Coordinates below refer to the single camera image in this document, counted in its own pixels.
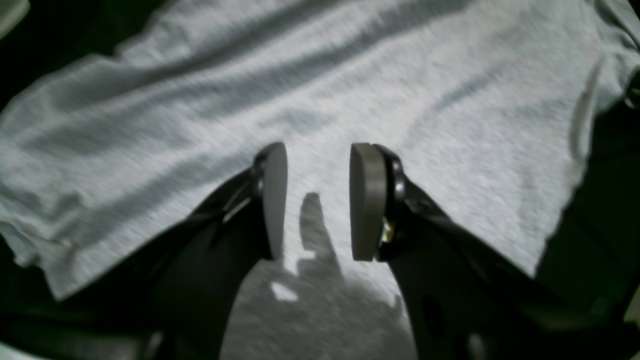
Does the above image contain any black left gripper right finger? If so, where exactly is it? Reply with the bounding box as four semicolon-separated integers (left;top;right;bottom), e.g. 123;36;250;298
349;143;639;360

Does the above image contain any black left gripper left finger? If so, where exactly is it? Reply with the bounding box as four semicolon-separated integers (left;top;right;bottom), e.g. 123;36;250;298
0;142;288;360

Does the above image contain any white Hugging Face t-shirt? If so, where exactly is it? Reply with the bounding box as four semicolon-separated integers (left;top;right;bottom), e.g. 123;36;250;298
0;0;640;360

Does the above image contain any black table cloth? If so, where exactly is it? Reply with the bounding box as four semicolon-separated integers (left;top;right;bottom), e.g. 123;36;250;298
0;0;640;360

